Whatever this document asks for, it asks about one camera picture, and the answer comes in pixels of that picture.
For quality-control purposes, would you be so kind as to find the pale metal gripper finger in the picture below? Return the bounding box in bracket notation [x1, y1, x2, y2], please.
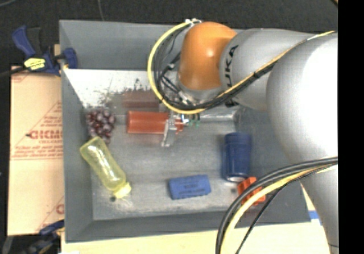
[161, 120, 179, 148]

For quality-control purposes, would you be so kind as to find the red-brown block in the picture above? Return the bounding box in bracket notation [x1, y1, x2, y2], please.
[126, 110, 185, 135]

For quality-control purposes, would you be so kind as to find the grey metal bin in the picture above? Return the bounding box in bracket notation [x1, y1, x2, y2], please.
[59, 19, 313, 243]

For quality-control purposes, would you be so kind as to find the blue sponge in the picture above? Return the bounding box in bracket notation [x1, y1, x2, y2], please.
[167, 174, 212, 201]

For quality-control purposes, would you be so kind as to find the dark blue cup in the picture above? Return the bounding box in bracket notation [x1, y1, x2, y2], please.
[221, 132, 252, 183]

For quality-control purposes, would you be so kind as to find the purple toy grape bunch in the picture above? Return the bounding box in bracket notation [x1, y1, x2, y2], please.
[85, 108, 117, 143]

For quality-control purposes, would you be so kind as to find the yellow clear plastic bottle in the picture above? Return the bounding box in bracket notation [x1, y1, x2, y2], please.
[79, 136, 133, 199]

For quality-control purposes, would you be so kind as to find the orange plastic piece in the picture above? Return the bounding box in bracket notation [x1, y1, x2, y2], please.
[237, 177, 267, 206]

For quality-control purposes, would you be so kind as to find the brown cardboard board, red print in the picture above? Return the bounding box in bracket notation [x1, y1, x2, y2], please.
[6, 65, 65, 237]

